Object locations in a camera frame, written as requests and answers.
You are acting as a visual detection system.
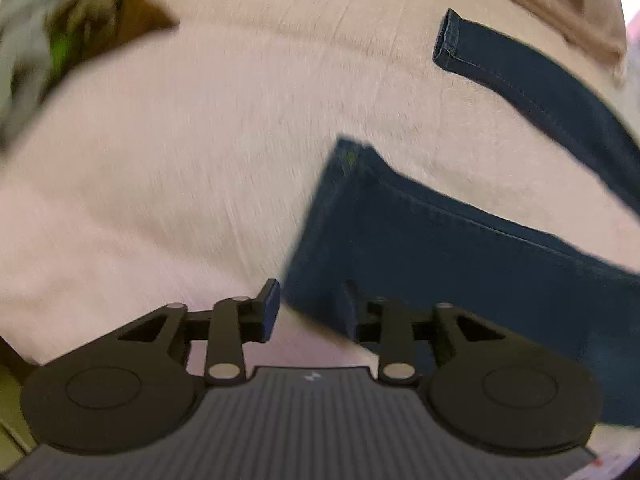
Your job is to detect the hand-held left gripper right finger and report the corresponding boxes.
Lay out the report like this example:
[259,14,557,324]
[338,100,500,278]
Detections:
[345,280,504,386]

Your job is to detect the beige brown blanket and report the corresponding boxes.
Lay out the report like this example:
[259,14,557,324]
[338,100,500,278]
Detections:
[420,0,629,82]

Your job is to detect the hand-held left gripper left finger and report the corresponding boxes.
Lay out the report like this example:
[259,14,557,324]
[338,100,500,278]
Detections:
[117,279,282,387]

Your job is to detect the dark blue denim pants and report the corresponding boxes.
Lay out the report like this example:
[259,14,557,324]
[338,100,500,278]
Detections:
[282,8,640,428]

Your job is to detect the pale pink textured bedspread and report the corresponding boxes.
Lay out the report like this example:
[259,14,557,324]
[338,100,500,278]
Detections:
[0,0,640,467]

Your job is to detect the grey green cloth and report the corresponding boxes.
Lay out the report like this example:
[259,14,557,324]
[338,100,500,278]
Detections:
[0,0,173,148]

